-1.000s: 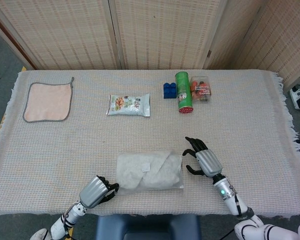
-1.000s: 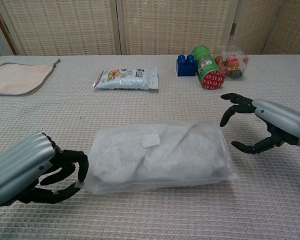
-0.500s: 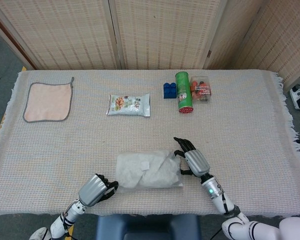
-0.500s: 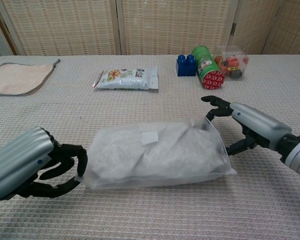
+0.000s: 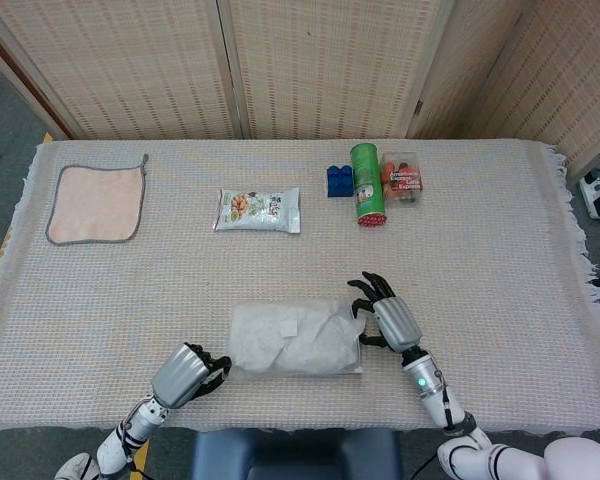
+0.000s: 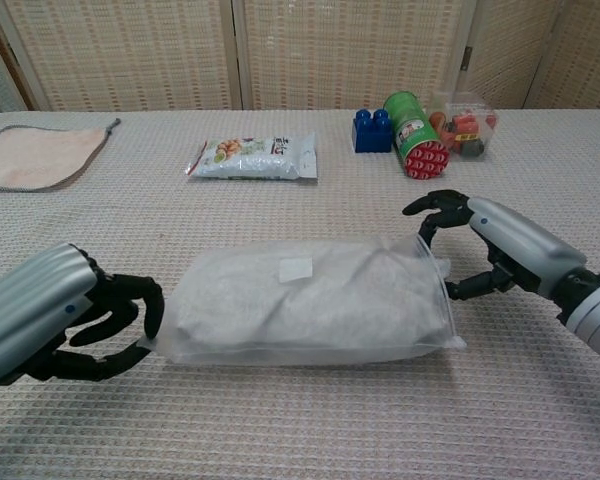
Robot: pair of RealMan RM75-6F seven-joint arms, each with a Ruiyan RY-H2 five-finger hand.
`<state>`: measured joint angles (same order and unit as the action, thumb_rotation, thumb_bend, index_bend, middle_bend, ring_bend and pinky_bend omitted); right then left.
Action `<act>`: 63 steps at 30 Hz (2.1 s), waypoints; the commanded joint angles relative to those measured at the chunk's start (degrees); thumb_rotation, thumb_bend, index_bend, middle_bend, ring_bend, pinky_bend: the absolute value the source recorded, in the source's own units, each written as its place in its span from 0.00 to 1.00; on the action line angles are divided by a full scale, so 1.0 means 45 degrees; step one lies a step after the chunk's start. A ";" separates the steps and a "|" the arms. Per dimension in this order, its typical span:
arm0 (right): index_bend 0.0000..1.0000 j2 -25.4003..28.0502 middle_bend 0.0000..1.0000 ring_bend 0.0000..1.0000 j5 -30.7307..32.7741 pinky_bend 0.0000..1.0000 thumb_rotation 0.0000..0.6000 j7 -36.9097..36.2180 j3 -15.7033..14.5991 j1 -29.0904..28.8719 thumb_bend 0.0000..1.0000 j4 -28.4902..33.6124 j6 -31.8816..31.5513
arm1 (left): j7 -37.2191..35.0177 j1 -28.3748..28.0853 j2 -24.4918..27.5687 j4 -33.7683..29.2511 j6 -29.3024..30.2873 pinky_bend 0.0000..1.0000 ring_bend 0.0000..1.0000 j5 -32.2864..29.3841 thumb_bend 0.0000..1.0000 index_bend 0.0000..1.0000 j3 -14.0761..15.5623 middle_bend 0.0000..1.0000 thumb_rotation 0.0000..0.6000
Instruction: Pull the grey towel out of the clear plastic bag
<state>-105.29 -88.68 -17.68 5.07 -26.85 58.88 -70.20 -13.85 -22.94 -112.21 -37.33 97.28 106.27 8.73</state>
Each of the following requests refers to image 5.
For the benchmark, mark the white snack packet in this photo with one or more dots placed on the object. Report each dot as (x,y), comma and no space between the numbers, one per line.
(258,209)

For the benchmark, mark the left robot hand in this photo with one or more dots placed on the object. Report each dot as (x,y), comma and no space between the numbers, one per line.
(185,375)

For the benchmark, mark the clear box of toys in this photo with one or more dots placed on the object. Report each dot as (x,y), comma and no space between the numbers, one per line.
(402,181)

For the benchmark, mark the white power strip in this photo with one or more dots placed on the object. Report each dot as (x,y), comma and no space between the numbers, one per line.
(596,197)

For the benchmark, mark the pink washcloth grey trim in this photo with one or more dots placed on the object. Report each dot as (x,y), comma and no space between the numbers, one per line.
(96,204)

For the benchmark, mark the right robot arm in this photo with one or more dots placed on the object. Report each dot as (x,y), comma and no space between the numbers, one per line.
(480,435)

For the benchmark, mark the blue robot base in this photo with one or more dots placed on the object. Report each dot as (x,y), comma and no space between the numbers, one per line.
(297,455)

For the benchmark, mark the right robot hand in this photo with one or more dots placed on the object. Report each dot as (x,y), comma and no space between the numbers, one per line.
(392,317)

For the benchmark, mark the transparent plastic bag with towel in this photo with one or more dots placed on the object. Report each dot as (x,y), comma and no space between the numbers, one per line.
(297,339)

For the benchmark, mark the beige woven tablecloth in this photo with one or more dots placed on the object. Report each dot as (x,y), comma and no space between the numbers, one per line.
(300,260)

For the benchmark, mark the green chips can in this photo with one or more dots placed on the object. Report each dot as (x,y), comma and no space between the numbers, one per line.
(367,185)

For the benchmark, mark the bamboo folding screen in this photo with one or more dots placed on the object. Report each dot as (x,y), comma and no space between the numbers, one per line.
(300,65)

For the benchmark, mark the blue toy block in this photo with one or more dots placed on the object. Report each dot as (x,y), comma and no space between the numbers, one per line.
(340,181)

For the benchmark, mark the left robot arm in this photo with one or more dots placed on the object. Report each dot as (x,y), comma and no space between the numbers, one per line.
(125,440)

